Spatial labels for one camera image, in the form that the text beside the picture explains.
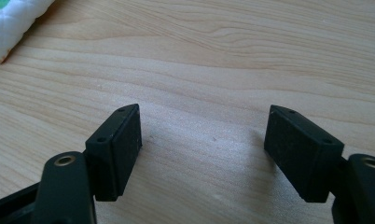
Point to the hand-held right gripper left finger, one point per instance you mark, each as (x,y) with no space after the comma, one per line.
(114,155)

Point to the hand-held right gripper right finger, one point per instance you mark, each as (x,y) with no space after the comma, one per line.
(300,155)

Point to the white quilted cloth green print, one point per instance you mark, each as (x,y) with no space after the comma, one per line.
(13,23)

